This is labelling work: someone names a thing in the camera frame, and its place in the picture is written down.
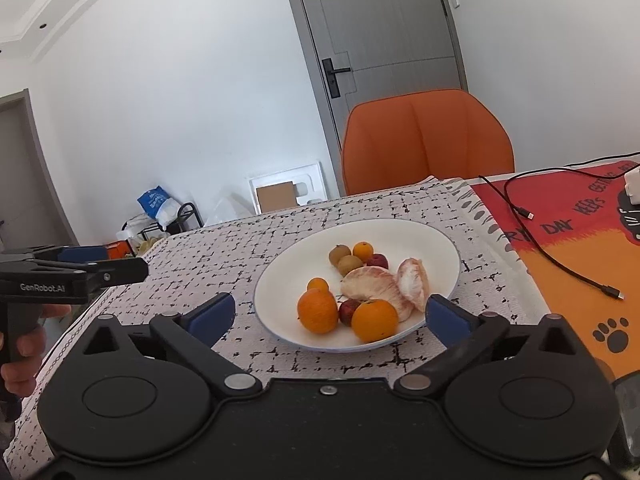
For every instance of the large orange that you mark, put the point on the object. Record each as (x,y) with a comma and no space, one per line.
(317,312)
(374,321)

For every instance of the orange chair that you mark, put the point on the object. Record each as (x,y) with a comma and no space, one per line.
(425,145)

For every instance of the white plastic bag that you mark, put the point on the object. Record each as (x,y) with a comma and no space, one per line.
(134,225)

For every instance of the white round plate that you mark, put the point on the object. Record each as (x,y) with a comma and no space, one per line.
(290,280)

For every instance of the clear plastic sheet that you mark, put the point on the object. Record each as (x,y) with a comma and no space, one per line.
(230,212)

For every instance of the grey door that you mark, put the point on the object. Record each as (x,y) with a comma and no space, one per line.
(380,25)

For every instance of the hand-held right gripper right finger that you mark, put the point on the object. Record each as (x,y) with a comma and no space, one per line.
(450,320)

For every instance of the dark red plum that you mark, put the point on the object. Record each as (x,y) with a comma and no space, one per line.
(348,312)
(378,261)

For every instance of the small orange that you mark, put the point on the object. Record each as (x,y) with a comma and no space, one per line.
(318,285)
(363,251)

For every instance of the peeled pomelo segment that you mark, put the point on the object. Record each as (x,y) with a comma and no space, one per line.
(372,287)
(414,282)

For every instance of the brown kiwi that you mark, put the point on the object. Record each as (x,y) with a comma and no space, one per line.
(339,253)
(350,266)

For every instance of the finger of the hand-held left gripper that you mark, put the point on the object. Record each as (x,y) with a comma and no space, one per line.
(125,269)
(80,253)

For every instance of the red printed mat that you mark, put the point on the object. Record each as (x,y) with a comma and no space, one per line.
(575,250)

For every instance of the brown cardboard box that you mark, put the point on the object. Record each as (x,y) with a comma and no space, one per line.
(275,196)

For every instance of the white foam packaging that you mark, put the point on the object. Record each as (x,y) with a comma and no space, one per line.
(310,175)

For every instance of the blue and white bag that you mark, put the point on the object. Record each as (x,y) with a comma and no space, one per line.
(157,205)

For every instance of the white patterned tablecloth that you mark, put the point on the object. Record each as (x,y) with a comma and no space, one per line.
(210,260)

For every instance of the person's left hand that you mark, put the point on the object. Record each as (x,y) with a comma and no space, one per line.
(29,342)

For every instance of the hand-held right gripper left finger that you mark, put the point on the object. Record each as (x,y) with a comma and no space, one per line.
(210,317)

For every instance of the grey door frame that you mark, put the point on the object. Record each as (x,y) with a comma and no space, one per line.
(20,180)

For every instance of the orange box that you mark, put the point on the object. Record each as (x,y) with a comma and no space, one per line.
(119,250)

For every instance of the white charger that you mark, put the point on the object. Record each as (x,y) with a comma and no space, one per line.
(632,185)

